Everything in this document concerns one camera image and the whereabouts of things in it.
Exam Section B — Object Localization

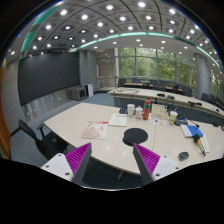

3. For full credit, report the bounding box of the white desk sign card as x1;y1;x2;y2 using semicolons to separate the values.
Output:
151;104;168;119

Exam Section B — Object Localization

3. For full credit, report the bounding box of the rear long conference desk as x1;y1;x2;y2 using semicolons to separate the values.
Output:
109;87;224;125

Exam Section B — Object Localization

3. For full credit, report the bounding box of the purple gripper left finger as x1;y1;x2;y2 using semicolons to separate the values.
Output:
40;142;93;185

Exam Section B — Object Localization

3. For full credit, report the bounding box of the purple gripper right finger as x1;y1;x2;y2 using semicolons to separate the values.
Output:
132;143;181;186

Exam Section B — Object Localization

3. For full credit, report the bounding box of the red and white booklet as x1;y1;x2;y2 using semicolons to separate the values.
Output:
82;121;108;139

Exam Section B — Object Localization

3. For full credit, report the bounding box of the black office chair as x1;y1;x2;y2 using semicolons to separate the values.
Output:
18;120;68;160

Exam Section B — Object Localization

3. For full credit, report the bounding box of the white paper cup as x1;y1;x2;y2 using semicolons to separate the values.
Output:
127;104;135;117

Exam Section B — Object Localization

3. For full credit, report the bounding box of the large black wall screen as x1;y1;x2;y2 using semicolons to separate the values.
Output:
18;53;80;105

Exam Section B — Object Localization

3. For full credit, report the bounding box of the dark grey computer mouse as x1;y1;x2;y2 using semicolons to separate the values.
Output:
178;152;189;161

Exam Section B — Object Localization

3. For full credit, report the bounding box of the round black mouse pad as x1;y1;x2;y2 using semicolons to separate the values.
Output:
123;128;148;146

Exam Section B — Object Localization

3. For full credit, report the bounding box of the white paper document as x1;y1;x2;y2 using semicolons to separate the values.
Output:
109;114;127;127

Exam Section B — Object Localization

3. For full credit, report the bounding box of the blue folder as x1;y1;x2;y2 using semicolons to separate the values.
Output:
181;125;203;138

